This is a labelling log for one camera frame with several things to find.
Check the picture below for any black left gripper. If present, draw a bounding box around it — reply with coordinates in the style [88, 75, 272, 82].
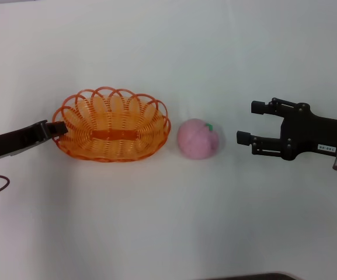
[0, 121, 68, 161]

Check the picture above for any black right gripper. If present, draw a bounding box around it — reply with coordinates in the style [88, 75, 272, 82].
[236, 97, 337, 162]

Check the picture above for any orange plastic woven basket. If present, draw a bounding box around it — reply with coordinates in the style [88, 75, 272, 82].
[52, 86, 171, 163]

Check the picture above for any pink peach toy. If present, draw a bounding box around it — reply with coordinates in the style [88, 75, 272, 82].
[176, 118, 225, 160]

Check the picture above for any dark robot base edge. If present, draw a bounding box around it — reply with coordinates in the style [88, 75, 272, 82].
[214, 272, 297, 280]

